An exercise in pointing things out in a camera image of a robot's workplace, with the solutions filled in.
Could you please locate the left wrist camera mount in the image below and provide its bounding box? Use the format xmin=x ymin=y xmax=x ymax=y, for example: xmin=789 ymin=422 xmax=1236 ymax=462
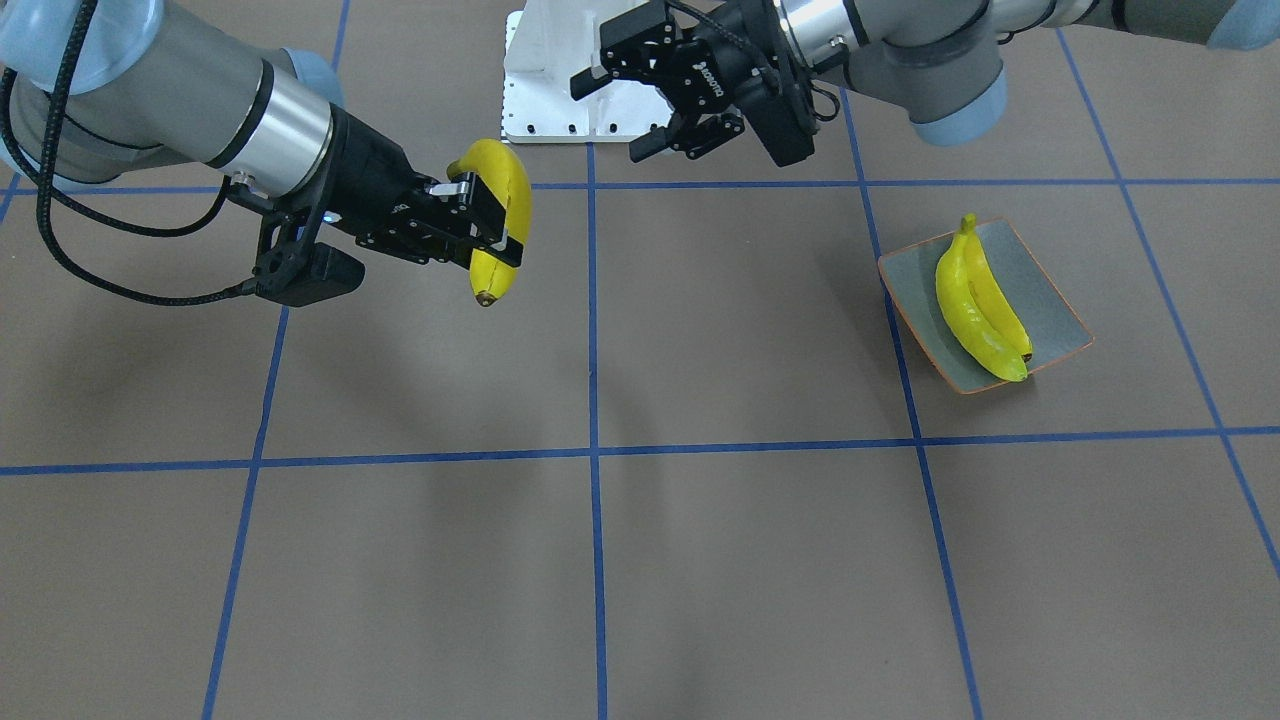
xmin=735 ymin=40 xmax=840 ymax=167

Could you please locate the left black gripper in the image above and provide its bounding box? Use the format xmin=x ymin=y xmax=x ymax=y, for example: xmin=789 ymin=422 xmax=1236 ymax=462
xmin=570 ymin=1 xmax=797 ymax=163

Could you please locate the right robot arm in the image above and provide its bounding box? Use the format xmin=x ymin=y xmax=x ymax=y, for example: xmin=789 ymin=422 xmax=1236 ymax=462
xmin=3 ymin=1 xmax=531 ymax=279

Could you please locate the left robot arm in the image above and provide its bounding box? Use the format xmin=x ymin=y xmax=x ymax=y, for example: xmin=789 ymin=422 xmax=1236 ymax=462
xmin=570 ymin=1 xmax=1279 ymax=167

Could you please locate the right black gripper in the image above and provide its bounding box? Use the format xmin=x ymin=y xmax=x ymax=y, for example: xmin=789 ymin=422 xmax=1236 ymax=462
xmin=326 ymin=105 xmax=525 ymax=268

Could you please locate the yellow banana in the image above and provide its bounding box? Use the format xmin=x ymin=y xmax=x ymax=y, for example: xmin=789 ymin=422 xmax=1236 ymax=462
xmin=934 ymin=229 xmax=1029 ymax=382
xmin=957 ymin=213 xmax=1034 ymax=363
xmin=445 ymin=138 xmax=534 ymax=307

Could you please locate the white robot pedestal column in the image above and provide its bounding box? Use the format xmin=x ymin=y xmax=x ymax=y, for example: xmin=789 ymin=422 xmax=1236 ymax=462
xmin=500 ymin=1 xmax=672 ymax=143

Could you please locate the grey square plate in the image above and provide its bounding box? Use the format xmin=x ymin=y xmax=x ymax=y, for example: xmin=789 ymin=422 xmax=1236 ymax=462
xmin=878 ymin=217 xmax=1093 ymax=395

